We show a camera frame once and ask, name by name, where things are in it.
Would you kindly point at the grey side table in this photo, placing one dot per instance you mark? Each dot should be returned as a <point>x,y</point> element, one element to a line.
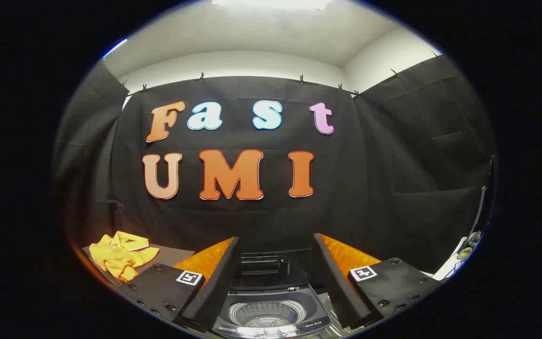
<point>170,256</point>

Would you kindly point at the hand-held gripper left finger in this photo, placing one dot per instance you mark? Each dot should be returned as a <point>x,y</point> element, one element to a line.
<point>219,288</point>

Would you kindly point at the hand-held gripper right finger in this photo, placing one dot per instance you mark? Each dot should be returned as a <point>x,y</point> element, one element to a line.
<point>339,288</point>

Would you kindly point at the dark grey washing machine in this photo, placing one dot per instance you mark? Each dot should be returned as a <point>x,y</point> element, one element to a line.
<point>271,325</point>

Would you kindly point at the ceiling light panel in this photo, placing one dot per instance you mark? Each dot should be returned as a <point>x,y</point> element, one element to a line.
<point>271,4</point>

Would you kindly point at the dark glass washing machine lid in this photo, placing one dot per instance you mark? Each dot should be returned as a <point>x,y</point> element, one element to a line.
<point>271,268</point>

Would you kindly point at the orange polo shirt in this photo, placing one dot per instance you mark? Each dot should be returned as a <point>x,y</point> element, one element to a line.
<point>120,256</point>

